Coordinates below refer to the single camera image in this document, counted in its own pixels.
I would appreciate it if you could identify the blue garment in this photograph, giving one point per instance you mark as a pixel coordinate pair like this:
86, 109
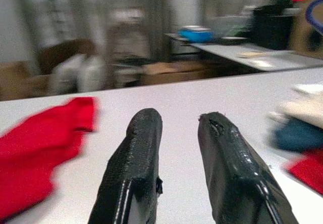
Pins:
297, 137

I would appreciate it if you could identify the dark plate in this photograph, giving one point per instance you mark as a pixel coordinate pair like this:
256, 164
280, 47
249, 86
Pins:
233, 40

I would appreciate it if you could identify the white bag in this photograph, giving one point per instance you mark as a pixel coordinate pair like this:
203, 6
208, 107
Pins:
78, 72

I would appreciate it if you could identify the brown chair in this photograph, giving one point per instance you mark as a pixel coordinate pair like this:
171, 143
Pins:
63, 52

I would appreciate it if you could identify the grey table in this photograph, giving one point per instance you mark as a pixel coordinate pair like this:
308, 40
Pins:
265, 57

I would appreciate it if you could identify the cardboard box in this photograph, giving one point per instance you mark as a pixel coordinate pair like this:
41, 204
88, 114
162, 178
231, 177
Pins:
174, 71

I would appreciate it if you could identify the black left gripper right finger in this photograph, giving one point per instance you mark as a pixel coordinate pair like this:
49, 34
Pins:
232, 171

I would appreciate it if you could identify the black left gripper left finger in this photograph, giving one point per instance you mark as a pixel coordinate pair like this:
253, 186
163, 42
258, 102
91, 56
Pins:
136, 158

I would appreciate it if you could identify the blue bowl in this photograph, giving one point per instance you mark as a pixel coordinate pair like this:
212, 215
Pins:
195, 34

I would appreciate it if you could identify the black box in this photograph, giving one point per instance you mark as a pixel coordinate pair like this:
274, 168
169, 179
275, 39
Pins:
272, 27

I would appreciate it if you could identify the red garment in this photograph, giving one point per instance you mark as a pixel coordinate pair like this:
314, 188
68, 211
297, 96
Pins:
38, 153
308, 171

